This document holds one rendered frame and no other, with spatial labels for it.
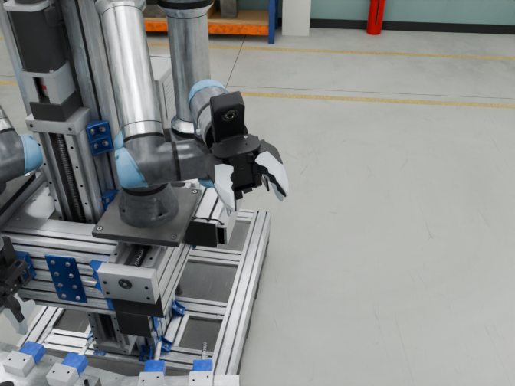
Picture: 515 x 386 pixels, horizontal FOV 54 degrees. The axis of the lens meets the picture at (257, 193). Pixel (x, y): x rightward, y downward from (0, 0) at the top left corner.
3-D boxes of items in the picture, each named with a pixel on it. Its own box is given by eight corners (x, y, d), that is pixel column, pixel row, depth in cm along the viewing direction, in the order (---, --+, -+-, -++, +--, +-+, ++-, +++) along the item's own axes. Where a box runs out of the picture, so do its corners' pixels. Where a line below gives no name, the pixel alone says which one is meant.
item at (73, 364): (85, 342, 118) (80, 328, 115) (103, 348, 117) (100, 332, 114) (51, 391, 108) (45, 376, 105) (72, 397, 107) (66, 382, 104)
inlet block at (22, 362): (44, 332, 121) (39, 317, 117) (63, 337, 119) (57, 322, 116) (8, 378, 110) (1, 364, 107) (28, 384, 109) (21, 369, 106)
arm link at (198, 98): (227, 114, 98) (226, 73, 93) (242, 142, 89) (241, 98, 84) (188, 119, 96) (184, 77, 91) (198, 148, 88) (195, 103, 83)
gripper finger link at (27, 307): (50, 318, 106) (27, 286, 101) (32, 340, 102) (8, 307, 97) (38, 317, 107) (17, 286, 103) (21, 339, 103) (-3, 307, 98)
